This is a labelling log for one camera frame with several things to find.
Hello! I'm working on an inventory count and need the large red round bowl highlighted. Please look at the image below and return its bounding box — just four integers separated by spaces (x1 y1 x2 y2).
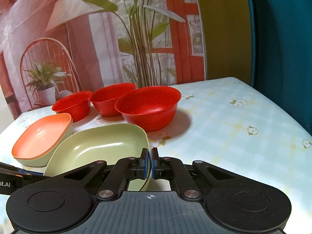
114 86 181 132

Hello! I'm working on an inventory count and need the medium red round bowl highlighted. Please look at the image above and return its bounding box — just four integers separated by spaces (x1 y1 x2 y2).
88 83 137 117

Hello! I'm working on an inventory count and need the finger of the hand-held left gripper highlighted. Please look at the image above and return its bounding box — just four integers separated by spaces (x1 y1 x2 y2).
0 162 44 178

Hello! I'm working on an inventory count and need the floral checked tablecloth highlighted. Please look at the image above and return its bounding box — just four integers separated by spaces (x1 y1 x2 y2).
0 76 312 201

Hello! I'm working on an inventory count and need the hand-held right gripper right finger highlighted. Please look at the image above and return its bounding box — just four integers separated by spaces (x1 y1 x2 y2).
151 148 235 202

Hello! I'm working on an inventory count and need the small red round bowl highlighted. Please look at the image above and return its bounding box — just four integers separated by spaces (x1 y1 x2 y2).
52 91 92 123

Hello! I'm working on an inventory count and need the orange square bowl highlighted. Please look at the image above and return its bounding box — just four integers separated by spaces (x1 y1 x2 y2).
12 113 73 160

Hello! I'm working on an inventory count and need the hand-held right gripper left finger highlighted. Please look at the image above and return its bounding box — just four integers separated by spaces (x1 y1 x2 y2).
57 148 151 201

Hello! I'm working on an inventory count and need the printed wall cloth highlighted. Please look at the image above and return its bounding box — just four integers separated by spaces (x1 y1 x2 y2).
0 0 207 120

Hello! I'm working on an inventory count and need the teal fabric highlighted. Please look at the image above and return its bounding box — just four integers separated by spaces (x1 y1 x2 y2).
244 0 312 132

